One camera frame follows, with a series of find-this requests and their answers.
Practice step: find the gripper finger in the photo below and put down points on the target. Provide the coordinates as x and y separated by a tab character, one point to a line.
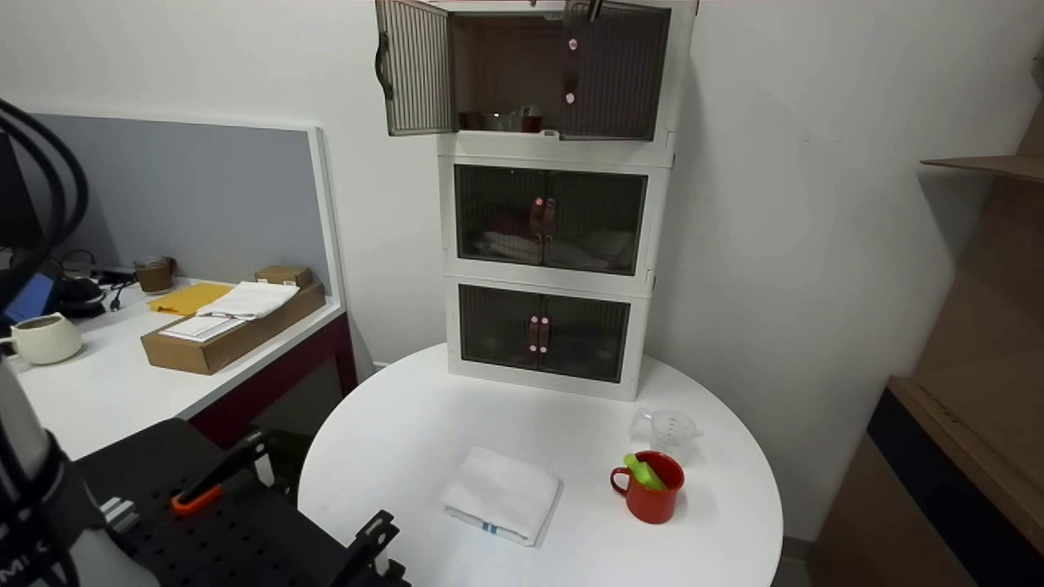
594	8
570	6

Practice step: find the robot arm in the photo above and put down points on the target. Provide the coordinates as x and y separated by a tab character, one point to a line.
28	456

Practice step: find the ribbed translucent cabinet door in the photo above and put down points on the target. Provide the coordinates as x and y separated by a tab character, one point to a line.
418	69
497	326
620	73
595	222
497	214
586	338

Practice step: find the wooden shelf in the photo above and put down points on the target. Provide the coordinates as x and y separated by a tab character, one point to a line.
962	391

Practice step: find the metal bowl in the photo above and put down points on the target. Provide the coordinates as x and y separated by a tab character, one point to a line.
499	121

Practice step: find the white stacked storage cabinet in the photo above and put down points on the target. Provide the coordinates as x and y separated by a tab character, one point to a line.
555	151

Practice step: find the small cardboard box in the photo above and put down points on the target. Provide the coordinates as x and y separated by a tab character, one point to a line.
283	275

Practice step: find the grey desk partition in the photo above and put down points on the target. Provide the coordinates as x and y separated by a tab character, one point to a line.
188	196

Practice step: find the clear measuring cup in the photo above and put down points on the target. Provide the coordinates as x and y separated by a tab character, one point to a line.
670	432

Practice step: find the white folded paper stack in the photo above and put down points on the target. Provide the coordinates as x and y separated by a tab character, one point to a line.
249	300

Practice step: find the green plastic utensil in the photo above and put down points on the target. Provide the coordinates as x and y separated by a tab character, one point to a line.
644	473

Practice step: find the flat cardboard box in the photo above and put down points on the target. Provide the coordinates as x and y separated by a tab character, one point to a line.
236	338

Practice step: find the yellow envelope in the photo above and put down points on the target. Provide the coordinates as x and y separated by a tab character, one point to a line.
186	298

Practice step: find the white printed sheet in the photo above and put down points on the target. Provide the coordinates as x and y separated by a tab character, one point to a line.
200	328

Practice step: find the folded white towel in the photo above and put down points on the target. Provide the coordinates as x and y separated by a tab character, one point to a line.
502	493

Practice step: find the red mug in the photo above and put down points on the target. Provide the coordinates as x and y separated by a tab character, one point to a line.
652	499

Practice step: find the brown jar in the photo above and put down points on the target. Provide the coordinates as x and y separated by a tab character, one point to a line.
154	275

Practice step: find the white office desk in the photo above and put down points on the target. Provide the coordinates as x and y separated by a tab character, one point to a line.
114	391

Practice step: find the blue notebook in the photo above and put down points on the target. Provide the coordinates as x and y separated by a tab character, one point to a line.
31	298

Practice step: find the white ceramic mug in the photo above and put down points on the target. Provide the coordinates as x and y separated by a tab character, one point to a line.
45	339

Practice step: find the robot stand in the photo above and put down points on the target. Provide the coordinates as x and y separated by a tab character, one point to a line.
245	538

